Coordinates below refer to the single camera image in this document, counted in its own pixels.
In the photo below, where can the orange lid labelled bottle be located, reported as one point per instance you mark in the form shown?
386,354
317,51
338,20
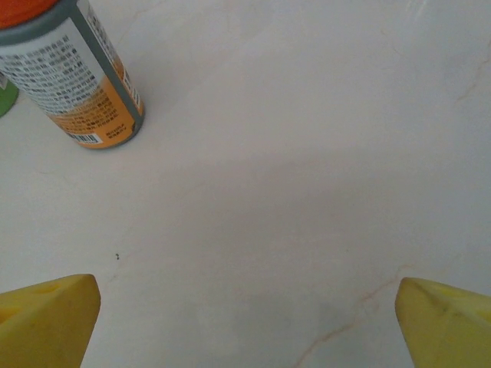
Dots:
76,88

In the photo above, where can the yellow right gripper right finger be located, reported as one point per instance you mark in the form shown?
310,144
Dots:
452,329

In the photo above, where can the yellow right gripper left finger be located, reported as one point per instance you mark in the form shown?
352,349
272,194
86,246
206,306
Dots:
42,326

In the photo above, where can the green cylindrical can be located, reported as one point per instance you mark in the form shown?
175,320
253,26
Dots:
5,99

